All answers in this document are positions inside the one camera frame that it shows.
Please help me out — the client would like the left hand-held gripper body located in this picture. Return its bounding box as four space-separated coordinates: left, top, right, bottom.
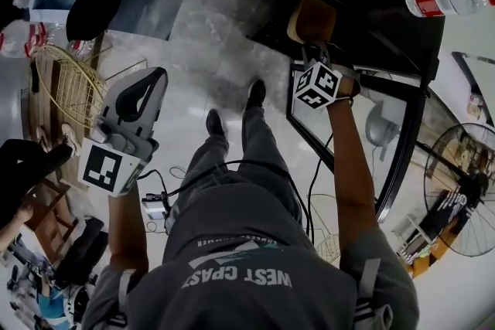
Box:
77 113 159 199

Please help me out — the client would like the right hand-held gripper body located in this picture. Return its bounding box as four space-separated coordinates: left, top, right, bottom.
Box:
292 60 344 111

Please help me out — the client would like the beige plastic container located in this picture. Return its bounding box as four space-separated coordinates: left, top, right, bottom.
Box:
286 0 338 48

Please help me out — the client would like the black cabinet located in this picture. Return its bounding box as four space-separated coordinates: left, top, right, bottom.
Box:
247 0 446 223

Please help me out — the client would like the person's left forearm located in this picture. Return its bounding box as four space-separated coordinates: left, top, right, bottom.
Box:
107 181 150 272

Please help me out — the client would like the person's right forearm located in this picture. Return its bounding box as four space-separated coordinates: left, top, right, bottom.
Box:
326 95 379 260

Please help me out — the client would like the person's right hand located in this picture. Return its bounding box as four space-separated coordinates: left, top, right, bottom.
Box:
336 77 362 98

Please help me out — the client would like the person's left black shoe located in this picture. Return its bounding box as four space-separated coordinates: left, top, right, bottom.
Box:
205 108 227 138

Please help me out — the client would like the person's black shoe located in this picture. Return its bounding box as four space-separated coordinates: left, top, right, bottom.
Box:
205 108 227 138
244 78 268 111

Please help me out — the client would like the person's right black shoe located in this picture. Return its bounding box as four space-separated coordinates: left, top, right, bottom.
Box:
244 78 268 111

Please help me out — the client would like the wooden stool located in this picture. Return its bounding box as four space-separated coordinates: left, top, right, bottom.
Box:
22 175 79 260

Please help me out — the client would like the person's left leg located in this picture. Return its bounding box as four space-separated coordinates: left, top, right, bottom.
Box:
174 130 244 214

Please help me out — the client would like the person's leg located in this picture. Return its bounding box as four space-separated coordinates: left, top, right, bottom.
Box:
174 130 244 214
0 138 74 208
231 104 303 223

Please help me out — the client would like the person's right leg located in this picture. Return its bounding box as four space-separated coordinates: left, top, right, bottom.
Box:
231 104 303 223

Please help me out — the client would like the black bag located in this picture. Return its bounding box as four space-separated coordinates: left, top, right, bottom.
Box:
53 217 110 290

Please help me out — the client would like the black cloth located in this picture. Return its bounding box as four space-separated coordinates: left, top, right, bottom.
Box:
65 0 130 43

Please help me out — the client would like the black standing fan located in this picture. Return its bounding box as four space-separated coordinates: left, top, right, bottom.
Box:
422 122 495 258

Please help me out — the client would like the person's grey shirt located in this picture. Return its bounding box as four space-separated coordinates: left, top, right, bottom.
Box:
82 181 422 330

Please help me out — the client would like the gold wire basket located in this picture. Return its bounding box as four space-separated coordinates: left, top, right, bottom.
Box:
33 43 108 129

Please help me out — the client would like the black cable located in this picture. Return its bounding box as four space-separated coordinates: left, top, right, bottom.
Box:
137 159 311 237

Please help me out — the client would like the small gold wire rack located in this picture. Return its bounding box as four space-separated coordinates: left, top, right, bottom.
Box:
308 192 342 264

